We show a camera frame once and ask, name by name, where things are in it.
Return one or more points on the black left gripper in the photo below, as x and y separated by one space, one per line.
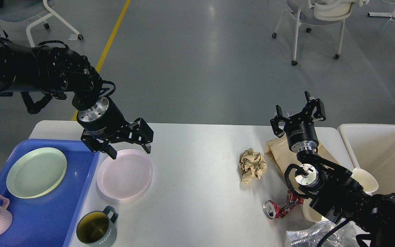
104 121

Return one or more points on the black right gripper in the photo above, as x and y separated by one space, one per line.
300 131

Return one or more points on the pink plate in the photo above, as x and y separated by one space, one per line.
126 176

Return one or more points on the teal HOME mug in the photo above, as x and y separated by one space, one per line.
98 228

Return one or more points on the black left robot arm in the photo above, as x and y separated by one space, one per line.
45 72

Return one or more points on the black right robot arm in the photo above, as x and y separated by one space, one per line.
334 193

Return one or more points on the brown paper bag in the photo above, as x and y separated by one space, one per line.
278 151

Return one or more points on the crumpled brown paper ball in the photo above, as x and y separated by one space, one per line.
251 165

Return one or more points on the light green plate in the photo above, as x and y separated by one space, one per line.
37 173

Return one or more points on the crushed red soda can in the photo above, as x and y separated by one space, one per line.
273 210

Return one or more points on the cream plastic bin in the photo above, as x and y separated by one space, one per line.
372 148

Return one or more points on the white paper cup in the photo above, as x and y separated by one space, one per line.
365 179
310 214

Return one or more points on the white chair grey seat right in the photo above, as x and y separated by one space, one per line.
318 12

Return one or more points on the white chair grey seat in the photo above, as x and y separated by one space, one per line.
22 10
318 12

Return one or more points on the blue plastic tray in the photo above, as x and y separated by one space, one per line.
49 220

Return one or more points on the clear plastic bag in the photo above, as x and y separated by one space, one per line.
344 237

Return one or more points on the white stand base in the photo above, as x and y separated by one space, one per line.
393 12

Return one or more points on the white chair grey seat left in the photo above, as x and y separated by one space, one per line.
22 10

